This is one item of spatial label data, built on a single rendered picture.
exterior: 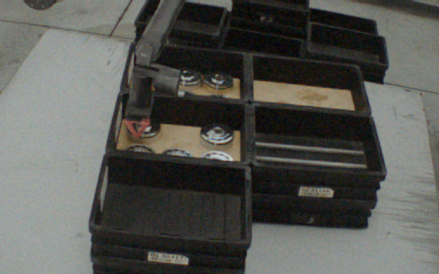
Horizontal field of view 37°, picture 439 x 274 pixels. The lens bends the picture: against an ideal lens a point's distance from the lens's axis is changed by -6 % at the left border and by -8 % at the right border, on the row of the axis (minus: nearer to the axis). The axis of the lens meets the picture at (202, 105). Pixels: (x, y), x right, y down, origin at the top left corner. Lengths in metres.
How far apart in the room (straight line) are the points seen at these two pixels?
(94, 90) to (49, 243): 0.78
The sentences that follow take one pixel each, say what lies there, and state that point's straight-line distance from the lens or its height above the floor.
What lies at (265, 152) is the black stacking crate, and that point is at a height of 0.83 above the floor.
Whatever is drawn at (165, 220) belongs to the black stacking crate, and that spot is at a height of 0.83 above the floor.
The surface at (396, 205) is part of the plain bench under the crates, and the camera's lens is 2.24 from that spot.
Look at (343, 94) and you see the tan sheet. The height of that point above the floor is 0.83.
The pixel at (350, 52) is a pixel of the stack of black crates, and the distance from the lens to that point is 3.43.
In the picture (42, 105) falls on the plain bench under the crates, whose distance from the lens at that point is 2.46.
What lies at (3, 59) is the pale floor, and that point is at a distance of 4.09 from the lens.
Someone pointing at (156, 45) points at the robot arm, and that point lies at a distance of 1.79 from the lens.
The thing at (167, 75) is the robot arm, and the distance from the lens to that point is 1.80.
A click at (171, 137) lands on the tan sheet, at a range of 2.11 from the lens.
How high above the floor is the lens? 2.12
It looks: 35 degrees down
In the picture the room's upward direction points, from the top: 6 degrees clockwise
